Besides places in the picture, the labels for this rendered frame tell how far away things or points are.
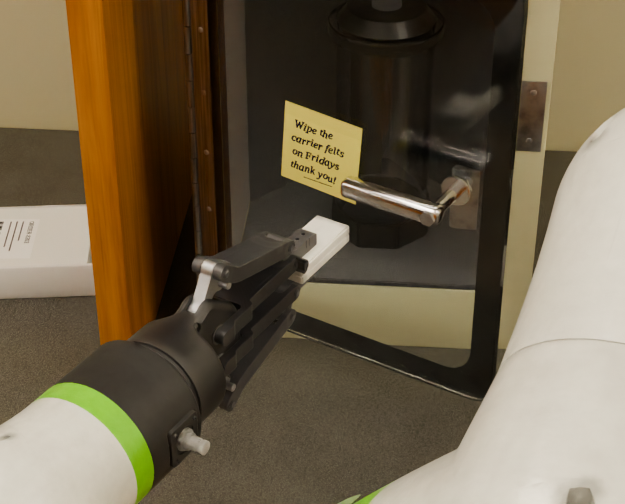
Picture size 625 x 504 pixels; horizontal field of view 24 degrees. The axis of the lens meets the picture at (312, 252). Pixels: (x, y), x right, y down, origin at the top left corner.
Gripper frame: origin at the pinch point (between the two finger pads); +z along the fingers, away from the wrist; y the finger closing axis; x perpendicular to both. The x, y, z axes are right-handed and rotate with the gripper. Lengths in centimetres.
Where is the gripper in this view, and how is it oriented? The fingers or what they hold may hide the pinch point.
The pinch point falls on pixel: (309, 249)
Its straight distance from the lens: 111.3
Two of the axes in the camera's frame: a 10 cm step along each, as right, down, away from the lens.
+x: -8.5, -2.9, 4.3
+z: 5.2, -4.8, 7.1
